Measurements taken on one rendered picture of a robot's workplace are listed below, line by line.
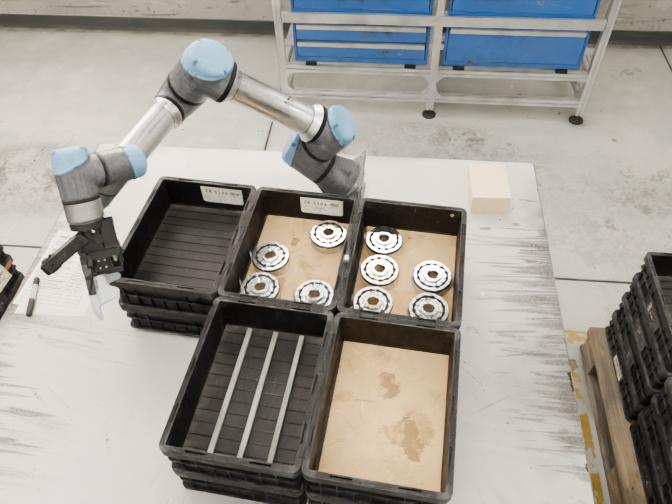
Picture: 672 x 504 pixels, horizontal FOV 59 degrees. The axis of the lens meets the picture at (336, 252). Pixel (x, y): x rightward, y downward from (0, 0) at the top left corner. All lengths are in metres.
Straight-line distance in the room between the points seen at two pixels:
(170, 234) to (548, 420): 1.15
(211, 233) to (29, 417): 0.67
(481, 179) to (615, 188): 1.43
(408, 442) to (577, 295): 1.57
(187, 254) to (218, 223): 0.14
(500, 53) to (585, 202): 0.90
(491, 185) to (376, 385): 0.85
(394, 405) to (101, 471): 0.72
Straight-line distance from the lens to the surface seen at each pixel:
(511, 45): 3.39
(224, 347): 1.53
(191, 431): 1.44
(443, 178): 2.11
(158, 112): 1.63
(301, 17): 3.27
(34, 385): 1.80
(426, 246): 1.71
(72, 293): 1.94
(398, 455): 1.38
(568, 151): 3.49
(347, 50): 3.38
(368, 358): 1.48
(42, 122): 3.97
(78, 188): 1.31
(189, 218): 1.84
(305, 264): 1.66
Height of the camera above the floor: 2.10
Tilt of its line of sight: 49 degrees down
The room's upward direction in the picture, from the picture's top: 2 degrees counter-clockwise
